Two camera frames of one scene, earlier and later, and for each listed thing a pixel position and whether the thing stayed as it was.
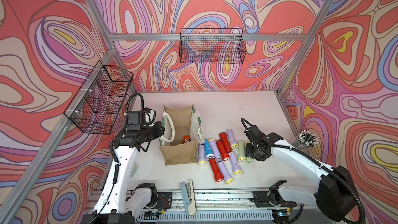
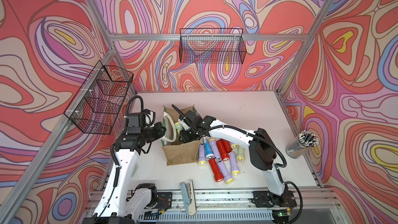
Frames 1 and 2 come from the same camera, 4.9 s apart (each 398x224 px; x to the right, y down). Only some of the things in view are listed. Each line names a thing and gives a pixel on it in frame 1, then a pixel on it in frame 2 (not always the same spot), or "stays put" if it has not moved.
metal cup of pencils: [305, 139] stays put
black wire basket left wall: [96, 107] stays put
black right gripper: [249, 153] to [182, 134]
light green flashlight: [241, 157] stays put
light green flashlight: [249, 159] to [178, 126]
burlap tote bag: [183, 129] stays put
